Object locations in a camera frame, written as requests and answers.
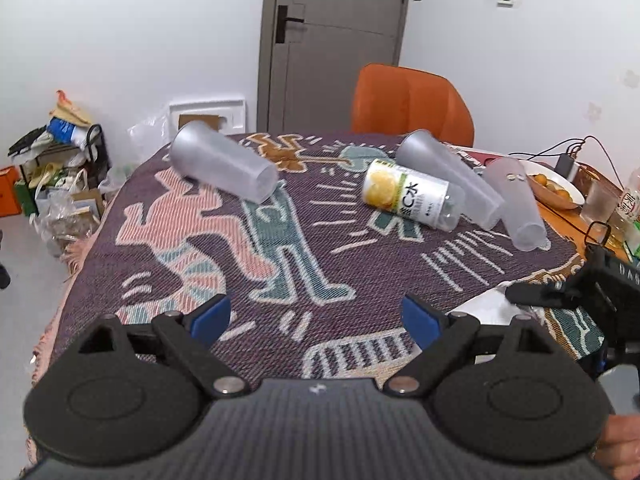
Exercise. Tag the white paper sheet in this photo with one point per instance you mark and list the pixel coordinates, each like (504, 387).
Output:
(492, 305)

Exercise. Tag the pile of bags and boxes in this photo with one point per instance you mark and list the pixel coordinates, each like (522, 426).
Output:
(55, 185)

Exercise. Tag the lemon label clear bottle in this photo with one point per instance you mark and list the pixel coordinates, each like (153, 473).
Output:
(405, 192)

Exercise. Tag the clear plastic bag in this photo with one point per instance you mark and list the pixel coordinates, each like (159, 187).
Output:
(147, 135)

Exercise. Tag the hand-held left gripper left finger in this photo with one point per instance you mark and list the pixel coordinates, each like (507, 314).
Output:
(212, 317)

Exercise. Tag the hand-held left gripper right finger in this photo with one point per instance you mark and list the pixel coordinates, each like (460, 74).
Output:
(422, 322)

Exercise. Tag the large frosted plastic cup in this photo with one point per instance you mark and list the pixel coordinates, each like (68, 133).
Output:
(220, 160)

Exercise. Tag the blue white packet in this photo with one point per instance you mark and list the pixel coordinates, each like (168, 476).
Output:
(65, 131)

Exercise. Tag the white bowl of oranges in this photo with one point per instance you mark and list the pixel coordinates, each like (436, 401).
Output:
(557, 187)

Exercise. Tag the orange box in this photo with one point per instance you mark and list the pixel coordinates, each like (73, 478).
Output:
(9, 192)

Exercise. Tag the clear labelled drink bottle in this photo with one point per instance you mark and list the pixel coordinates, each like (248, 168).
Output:
(632, 195)

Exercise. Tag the clear drinking glass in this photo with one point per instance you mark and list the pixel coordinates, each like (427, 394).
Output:
(599, 205)

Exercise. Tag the printed figure blanket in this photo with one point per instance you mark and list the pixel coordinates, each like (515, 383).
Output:
(225, 260)

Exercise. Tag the person's right hand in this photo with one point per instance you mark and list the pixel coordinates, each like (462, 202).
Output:
(622, 447)

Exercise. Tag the grey door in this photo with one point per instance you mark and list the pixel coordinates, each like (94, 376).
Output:
(335, 50)

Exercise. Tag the orange chair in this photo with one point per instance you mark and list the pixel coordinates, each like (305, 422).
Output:
(410, 102)

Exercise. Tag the white foam tray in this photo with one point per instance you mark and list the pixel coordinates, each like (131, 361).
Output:
(210, 107)

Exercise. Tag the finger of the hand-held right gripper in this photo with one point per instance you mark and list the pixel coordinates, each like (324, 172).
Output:
(542, 294)

